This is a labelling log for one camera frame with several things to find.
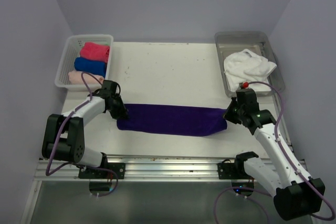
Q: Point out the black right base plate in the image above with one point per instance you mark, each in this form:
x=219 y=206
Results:
x=227 y=169

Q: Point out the light pink rolled towel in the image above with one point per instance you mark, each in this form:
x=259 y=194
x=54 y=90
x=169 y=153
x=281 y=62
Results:
x=77 y=77

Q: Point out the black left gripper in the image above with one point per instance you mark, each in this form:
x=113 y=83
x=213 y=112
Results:
x=122 y=113

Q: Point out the white plastic basket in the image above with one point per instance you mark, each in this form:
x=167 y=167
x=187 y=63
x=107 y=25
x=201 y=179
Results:
x=71 y=51

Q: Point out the aluminium mounting rail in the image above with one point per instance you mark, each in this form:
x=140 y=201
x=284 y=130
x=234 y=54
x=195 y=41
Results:
x=146 y=169

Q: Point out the blue rolled towel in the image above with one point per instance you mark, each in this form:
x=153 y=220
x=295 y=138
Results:
x=90 y=66

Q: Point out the purple towel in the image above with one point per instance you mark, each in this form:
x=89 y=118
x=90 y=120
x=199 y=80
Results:
x=173 y=120

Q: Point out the pink red towel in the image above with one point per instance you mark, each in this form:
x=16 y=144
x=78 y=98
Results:
x=95 y=52

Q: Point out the white towel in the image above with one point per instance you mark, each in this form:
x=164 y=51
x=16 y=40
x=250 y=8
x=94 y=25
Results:
x=247 y=66

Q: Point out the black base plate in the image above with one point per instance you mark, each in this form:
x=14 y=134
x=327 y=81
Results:
x=227 y=169
x=111 y=171

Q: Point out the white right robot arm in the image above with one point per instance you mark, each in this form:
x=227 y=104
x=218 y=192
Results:
x=295 y=193

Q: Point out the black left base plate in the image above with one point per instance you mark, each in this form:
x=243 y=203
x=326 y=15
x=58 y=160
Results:
x=111 y=171

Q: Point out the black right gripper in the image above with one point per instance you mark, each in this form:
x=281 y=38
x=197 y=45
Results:
x=228 y=115

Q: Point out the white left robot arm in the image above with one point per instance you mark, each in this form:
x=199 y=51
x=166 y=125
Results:
x=64 y=138

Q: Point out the clear plastic bin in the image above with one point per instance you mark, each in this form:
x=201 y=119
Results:
x=228 y=43

